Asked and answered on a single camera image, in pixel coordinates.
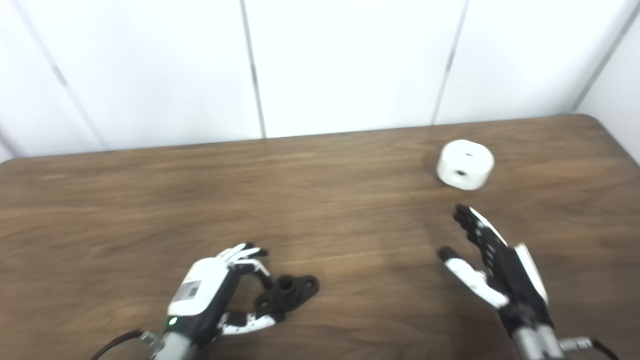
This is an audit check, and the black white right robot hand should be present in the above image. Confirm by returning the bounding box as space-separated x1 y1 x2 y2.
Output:
438 204 556 327

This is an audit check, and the black flanged holder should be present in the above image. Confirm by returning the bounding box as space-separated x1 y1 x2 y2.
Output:
254 274 320 321

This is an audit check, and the round white piece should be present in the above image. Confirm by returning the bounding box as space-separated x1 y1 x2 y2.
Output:
436 140 496 191

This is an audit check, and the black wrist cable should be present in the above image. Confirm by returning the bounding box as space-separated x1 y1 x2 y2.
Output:
90 328 162 360
559 337 621 360

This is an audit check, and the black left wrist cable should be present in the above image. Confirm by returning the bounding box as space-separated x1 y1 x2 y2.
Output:
90 328 162 360

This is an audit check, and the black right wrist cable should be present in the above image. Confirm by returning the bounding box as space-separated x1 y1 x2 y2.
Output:
559 337 621 360

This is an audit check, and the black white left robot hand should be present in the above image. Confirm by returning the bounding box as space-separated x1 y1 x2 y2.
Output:
166 242 282 347

